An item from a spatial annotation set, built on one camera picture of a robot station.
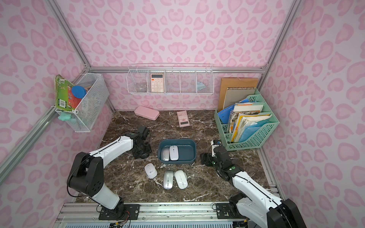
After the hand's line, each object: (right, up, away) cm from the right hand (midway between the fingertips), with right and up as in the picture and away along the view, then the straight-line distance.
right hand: (205, 154), depth 85 cm
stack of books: (+22, +20, -5) cm, 30 cm away
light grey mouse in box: (-25, -2, +8) cm, 27 cm away
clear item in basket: (-42, +42, +10) cm, 60 cm away
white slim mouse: (-14, -14, -3) cm, 20 cm away
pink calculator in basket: (-31, +45, +10) cm, 55 cm away
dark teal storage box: (-11, +1, +12) cm, 16 cm away
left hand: (-37, +1, +6) cm, 37 cm away
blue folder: (+15, +24, +13) cm, 31 cm away
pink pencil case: (-44, +27, +32) cm, 61 cm away
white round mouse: (-33, -10, -1) cm, 34 cm away
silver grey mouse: (-22, -14, -3) cm, 26 cm away
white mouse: (-19, -1, +8) cm, 21 cm away
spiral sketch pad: (+22, +38, +12) cm, 45 cm away
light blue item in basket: (-1, +45, +15) cm, 47 cm away
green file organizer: (+32, +7, +5) cm, 33 cm away
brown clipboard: (+22, +45, +8) cm, 51 cm away
